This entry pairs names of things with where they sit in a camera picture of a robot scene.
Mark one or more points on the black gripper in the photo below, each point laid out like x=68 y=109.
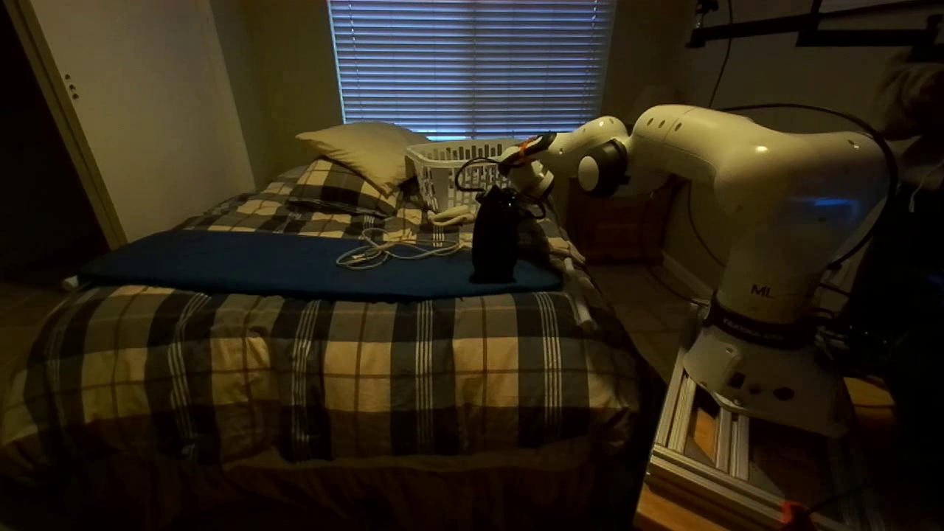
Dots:
x=528 y=165

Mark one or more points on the white pressing iron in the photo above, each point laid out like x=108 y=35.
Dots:
x=493 y=238

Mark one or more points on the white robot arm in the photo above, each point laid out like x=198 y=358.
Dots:
x=767 y=197

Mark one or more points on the white laundry basket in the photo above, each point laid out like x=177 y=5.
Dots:
x=442 y=179

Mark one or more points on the brown wooden nightstand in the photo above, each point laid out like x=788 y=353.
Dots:
x=621 y=227

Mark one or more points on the white window blinds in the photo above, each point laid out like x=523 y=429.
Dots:
x=472 y=63

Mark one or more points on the cream pillow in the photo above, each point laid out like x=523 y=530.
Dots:
x=370 y=151

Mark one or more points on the plaid bed comforter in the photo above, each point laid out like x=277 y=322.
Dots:
x=326 y=365

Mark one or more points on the blue ironing mat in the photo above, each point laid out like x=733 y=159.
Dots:
x=245 y=263

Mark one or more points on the white door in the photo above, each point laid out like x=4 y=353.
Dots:
x=147 y=109

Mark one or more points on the brown bed skirt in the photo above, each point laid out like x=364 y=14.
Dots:
x=313 y=492

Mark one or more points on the red clamp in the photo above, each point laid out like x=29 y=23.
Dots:
x=792 y=514

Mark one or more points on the black overhead camera rig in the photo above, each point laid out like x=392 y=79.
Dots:
x=816 y=26

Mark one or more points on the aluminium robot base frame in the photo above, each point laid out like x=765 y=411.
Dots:
x=708 y=445

